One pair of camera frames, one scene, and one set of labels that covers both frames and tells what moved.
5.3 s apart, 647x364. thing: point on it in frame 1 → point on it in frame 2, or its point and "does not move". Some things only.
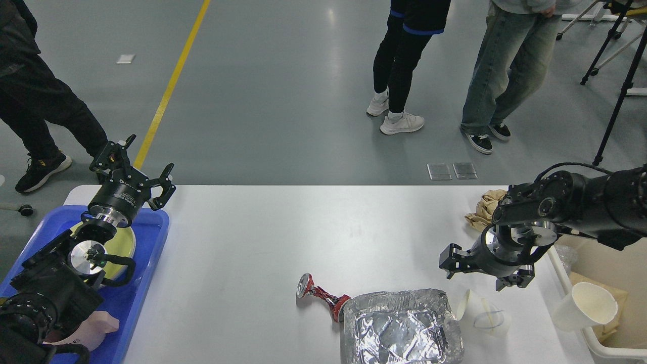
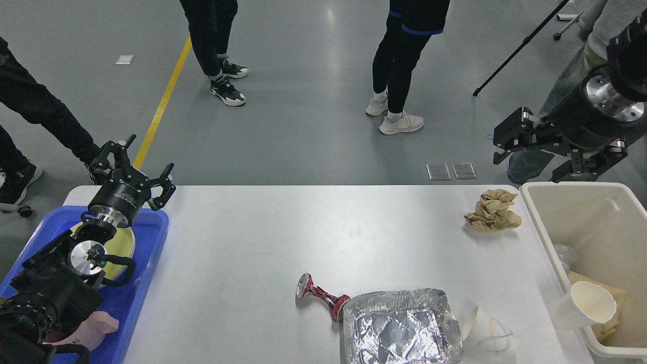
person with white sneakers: x=409 y=26 does not move
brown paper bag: x=604 y=330 does not move
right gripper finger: x=453 y=259 → x=520 y=132
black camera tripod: x=614 y=32 → x=526 y=41
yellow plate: x=122 y=244 does not move
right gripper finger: x=522 y=277 → x=589 y=168
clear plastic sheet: x=569 y=256 does not move
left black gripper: x=123 y=193 does not move
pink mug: x=92 y=331 does not move
